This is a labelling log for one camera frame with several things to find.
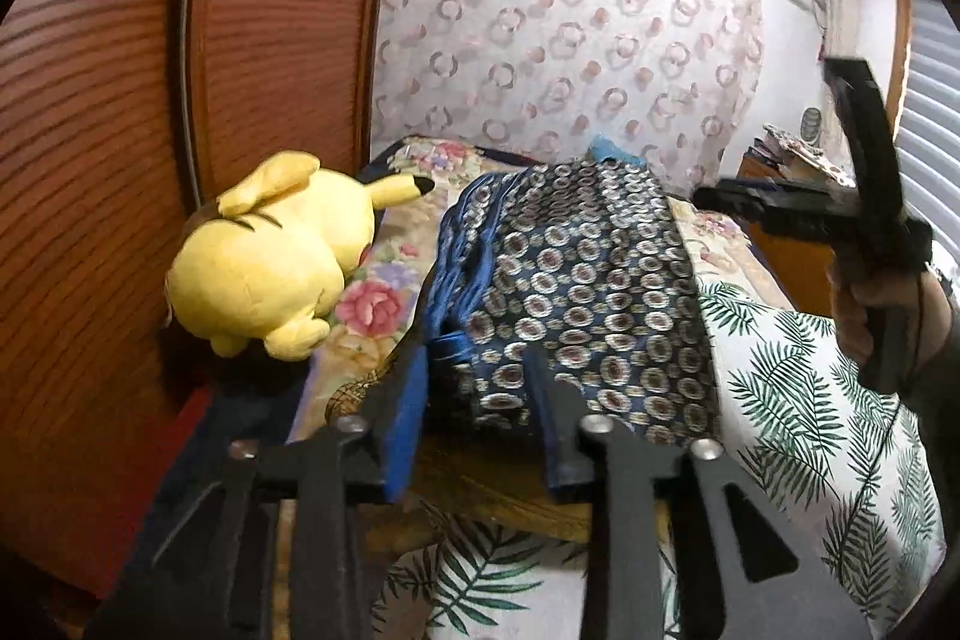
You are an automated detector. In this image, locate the navy patterned satin shirt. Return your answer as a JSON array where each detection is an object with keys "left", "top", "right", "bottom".
[{"left": 415, "top": 157, "right": 726, "bottom": 453}]

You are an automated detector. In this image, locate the floral and leaf bedspread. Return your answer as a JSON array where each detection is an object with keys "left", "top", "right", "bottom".
[{"left": 295, "top": 138, "right": 946, "bottom": 638}]

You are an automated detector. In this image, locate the white zebra window blind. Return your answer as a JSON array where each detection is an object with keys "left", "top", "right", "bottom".
[{"left": 896, "top": 0, "right": 958, "bottom": 224}]

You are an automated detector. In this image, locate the pink circle patterned curtain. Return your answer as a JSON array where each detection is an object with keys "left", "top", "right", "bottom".
[{"left": 371, "top": 0, "right": 765, "bottom": 193}]

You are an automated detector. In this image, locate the red-brown louvered wardrobe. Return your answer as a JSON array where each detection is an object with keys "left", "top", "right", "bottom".
[{"left": 2, "top": 0, "right": 377, "bottom": 594}]

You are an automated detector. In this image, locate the wooden sideboard cabinet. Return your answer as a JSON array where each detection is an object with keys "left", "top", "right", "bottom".
[{"left": 737, "top": 143, "right": 833, "bottom": 317}]

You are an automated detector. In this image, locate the person's right hand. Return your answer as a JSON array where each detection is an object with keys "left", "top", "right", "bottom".
[{"left": 828, "top": 262, "right": 953, "bottom": 378}]

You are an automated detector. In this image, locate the beige tied side curtain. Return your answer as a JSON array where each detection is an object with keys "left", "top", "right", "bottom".
[{"left": 822, "top": 0, "right": 859, "bottom": 161}]

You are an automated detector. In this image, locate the small round desk fan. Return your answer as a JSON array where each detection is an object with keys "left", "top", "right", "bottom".
[{"left": 800, "top": 107, "right": 822, "bottom": 146}]

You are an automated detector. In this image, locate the blue item behind bed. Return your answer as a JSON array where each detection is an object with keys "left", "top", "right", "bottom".
[{"left": 586, "top": 135, "right": 646, "bottom": 167}]

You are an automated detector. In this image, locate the person's right forearm dark sleeve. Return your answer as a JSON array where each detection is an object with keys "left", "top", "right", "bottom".
[{"left": 900, "top": 276, "right": 958, "bottom": 452}]

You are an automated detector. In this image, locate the yellow Pikachu plush toy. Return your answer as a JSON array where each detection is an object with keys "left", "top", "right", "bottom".
[{"left": 164, "top": 151, "right": 434, "bottom": 362}]

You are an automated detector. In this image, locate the gold patterned pillow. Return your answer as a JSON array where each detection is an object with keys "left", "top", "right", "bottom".
[{"left": 320, "top": 375, "right": 677, "bottom": 545}]

